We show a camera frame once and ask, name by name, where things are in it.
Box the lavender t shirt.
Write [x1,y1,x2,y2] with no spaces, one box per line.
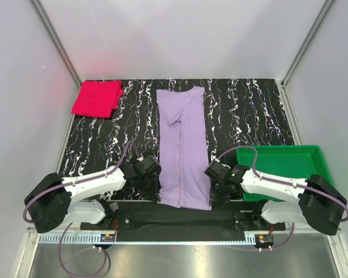
[157,87,212,211]

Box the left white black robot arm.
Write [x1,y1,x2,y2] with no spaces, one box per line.
[23,155,161,233]

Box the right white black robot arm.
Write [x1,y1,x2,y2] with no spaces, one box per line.
[205,160,347,236]

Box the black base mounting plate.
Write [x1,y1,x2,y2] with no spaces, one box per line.
[80,200,270,239]

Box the right connector board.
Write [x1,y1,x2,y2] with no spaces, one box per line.
[258,234,274,244]

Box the connector board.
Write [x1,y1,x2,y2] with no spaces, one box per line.
[258,234,274,244]
[100,233,116,242]

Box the left connector board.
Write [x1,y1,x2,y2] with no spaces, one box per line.
[100,233,116,242]

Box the black marbled table mat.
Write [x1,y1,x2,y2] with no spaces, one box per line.
[59,79,293,177]

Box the green plastic tray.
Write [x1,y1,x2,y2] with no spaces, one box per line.
[235,145,339,203]

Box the folded pink t shirt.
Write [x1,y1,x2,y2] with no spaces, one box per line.
[71,81,123,118]

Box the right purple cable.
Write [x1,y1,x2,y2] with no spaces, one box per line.
[214,145,348,251]

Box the purple cable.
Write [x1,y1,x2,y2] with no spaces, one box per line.
[214,145,348,251]
[23,141,143,276]

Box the white slotted cable duct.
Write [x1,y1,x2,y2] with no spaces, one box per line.
[39,232,273,246]

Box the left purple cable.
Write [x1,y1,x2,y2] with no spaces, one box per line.
[23,141,143,276]

